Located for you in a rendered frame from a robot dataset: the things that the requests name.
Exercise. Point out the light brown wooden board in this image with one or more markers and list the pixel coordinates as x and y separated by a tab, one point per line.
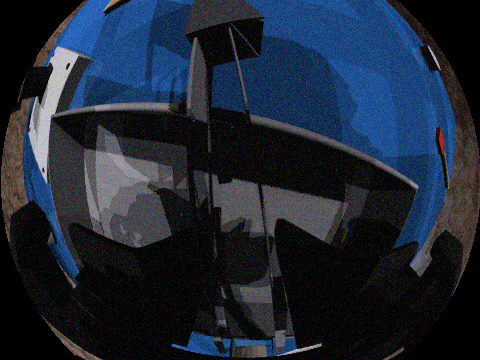
114	4

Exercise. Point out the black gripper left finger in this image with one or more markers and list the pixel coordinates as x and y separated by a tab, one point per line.
166	274

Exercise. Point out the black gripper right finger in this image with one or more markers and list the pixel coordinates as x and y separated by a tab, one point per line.
322	282

